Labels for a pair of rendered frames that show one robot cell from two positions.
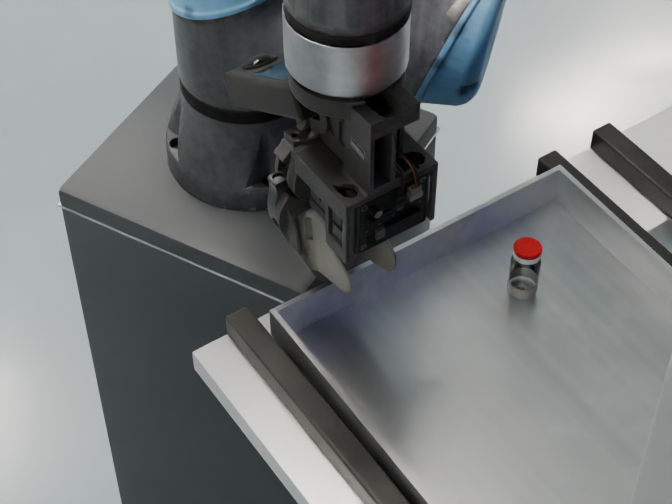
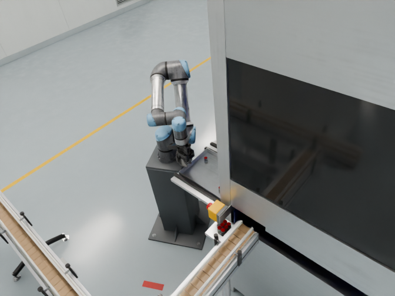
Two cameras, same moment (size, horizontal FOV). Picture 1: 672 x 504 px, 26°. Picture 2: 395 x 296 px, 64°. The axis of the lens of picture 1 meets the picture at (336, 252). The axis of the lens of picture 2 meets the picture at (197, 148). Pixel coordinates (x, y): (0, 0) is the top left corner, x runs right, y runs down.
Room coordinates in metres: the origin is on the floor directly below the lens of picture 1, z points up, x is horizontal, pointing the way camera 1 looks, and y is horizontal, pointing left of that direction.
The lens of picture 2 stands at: (-0.65, 0.13, 2.28)
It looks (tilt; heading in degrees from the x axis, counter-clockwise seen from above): 43 degrees down; 351
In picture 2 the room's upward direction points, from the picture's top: 7 degrees counter-clockwise
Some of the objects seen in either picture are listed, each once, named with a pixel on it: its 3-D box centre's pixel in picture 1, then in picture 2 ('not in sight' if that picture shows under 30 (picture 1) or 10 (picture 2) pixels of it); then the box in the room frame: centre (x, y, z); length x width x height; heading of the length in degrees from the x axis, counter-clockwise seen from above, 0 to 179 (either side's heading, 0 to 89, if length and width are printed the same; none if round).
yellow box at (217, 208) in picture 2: not in sight; (217, 211); (0.24, -0.08, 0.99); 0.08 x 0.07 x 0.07; 34
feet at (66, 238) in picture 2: not in sight; (39, 253); (0.95, 1.25, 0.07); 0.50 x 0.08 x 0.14; 124
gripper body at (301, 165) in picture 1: (353, 142); (184, 150); (0.67, -0.01, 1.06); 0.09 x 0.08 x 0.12; 34
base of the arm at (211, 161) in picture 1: (249, 108); (167, 150); (0.93, 0.07, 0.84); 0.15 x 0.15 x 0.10
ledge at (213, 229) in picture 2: not in sight; (223, 232); (0.20, -0.09, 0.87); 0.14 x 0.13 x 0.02; 34
